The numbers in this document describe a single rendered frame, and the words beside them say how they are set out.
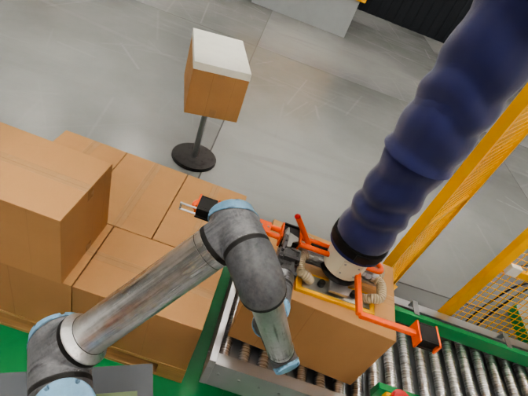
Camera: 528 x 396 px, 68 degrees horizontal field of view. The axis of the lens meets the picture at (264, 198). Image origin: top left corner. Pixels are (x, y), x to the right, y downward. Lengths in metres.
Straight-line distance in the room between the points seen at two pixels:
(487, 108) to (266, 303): 0.77
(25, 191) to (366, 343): 1.45
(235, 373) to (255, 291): 0.92
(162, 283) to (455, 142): 0.87
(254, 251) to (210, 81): 2.12
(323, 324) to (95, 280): 1.02
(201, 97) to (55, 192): 1.50
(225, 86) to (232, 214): 2.04
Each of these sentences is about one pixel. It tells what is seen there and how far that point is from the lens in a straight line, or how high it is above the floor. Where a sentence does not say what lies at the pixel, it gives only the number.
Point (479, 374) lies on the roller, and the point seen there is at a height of 0.54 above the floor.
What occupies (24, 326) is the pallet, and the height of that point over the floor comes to 0.02.
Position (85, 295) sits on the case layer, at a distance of 1.94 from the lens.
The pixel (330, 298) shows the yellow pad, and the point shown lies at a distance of 1.62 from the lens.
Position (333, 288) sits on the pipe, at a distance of 1.62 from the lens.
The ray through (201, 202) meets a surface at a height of 1.10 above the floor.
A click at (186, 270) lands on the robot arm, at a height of 1.37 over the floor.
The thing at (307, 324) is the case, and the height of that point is 0.84.
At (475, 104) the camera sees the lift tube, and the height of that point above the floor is 1.84.
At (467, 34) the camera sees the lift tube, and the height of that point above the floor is 1.97.
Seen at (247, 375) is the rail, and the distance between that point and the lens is 1.77.
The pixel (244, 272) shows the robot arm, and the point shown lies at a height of 1.47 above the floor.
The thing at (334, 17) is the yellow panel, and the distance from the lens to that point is 8.69.
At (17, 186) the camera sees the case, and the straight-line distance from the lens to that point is 1.77.
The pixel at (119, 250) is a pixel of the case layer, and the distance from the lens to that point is 2.06.
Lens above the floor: 2.14
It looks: 38 degrees down
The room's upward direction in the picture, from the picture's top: 23 degrees clockwise
